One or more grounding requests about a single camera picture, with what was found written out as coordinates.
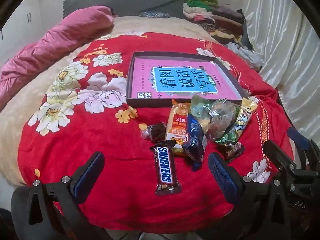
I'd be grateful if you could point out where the small dark chocolate packet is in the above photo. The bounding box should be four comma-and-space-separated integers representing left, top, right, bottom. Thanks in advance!
225, 142, 245, 163

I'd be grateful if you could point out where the green foil candy packet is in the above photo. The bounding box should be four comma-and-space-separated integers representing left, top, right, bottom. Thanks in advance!
215, 131, 238, 146

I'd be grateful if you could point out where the yellow cartoon snack stick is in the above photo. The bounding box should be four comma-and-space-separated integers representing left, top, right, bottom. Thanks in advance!
227, 99, 258, 144

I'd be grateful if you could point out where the blue cookie packet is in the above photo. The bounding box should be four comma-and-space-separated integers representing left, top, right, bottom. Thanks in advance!
182, 114, 207, 171

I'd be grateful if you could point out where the green clear pastry packet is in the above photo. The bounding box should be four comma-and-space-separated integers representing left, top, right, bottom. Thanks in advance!
190, 95, 215, 133

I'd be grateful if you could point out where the Snickers bar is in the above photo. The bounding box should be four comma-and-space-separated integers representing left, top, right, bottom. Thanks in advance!
149, 140, 182, 196

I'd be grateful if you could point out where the orange snack packet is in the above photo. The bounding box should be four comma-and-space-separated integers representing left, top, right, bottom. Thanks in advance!
165, 99, 190, 156

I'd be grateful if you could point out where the dark candy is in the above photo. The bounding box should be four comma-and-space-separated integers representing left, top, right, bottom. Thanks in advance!
140, 122, 167, 142

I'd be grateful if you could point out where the clear nut pastry packet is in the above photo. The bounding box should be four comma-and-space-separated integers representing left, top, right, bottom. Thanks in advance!
207, 99, 240, 140

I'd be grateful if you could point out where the red floral blanket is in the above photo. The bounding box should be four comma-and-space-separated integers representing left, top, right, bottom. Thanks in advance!
18, 33, 293, 233

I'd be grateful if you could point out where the white satin curtain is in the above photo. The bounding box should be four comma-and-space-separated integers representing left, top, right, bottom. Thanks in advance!
244, 0, 319, 143

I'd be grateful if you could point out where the grey clothes pile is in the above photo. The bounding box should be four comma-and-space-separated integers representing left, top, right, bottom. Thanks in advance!
226, 42, 264, 72

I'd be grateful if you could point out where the pink quilt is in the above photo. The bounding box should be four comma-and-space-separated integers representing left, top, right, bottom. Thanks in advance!
1, 5, 113, 109

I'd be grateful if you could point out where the folded clothes stack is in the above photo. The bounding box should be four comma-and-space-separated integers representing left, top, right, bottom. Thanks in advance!
182, 0, 246, 45

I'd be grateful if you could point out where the pink blue book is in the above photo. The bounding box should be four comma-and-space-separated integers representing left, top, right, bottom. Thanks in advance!
127, 56, 244, 100

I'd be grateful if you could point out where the dark shallow box tray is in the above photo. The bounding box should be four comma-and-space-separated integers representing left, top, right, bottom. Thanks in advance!
126, 51, 247, 108

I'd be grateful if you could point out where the white wardrobe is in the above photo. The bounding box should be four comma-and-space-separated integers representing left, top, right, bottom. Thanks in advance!
1, 0, 44, 66

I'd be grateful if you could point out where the dark patterned cloth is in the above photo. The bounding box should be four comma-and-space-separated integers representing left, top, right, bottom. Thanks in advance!
139, 11, 170, 18

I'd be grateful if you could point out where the grey headboard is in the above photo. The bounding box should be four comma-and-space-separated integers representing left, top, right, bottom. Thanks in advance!
63, 0, 187, 18

